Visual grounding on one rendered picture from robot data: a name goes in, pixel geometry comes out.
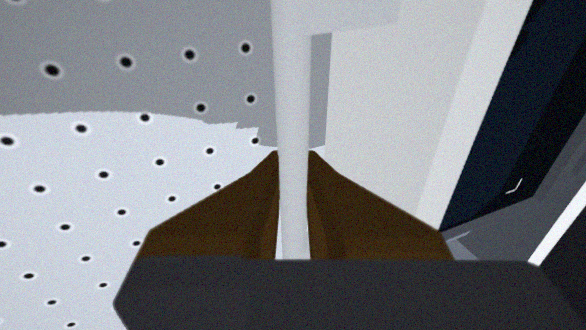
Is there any white lab instrument with drawer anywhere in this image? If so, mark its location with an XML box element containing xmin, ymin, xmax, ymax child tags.
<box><xmin>270</xmin><ymin>0</ymin><xmax>586</xmax><ymax>324</ymax></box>

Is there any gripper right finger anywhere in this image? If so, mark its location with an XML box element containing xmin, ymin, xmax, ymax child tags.
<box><xmin>306</xmin><ymin>150</ymin><xmax>455</xmax><ymax>260</ymax></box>

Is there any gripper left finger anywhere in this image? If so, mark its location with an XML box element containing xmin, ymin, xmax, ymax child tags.
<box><xmin>131</xmin><ymin>150</ymin><xmax>280</xmax><ymax>265</ymax></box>

